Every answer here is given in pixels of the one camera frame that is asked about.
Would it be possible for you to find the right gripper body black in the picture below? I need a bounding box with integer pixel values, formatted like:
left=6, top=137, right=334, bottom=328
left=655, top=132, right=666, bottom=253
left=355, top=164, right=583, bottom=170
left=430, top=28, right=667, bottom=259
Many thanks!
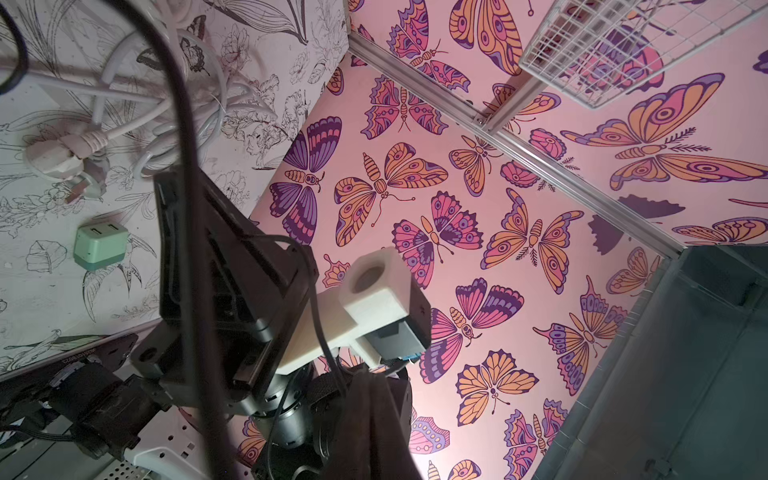
left=131, top=170, right=318, bottom=414

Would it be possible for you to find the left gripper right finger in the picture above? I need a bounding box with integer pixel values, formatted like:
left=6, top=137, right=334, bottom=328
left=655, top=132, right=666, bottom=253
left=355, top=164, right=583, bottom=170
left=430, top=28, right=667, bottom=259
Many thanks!
left=370, top=374, right=421, bottom=480

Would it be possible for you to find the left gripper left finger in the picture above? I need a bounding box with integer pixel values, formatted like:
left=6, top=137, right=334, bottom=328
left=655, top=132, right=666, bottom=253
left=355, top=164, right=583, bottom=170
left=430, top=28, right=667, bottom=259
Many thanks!
left=323, top=370, right=374, bottom=480

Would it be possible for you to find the green charger adapter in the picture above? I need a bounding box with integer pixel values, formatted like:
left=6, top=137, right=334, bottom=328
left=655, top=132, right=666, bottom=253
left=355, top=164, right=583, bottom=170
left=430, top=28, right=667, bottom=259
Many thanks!
left=73, top=222, right=129, bottom=271

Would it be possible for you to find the white power strip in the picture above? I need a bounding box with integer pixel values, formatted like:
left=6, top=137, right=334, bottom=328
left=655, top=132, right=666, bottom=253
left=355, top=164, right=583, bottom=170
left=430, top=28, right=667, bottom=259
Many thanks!
left=124, top=407, right=210, bottom=480

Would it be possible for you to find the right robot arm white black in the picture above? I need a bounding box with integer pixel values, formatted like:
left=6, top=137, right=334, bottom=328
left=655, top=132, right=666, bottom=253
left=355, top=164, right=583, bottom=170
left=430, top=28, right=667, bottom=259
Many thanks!
left=1, top=172, right=430, bottom=479

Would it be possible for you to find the white coiled power cord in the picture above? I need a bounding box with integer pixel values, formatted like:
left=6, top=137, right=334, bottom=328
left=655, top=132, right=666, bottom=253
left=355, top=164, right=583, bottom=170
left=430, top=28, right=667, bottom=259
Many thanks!
left=0, top=23, right=265, bottom=202

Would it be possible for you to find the aluminium cage frame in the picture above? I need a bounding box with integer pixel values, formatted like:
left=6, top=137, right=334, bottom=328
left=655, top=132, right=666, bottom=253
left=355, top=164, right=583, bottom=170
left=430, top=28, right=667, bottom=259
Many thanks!
left=348, top=32, right=684, bottom=259

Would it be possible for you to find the white wire wall basket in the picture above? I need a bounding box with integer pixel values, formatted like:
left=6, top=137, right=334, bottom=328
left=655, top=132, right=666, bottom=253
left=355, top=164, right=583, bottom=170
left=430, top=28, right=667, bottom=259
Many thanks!
left=521, top=1, right=767, bottom=110

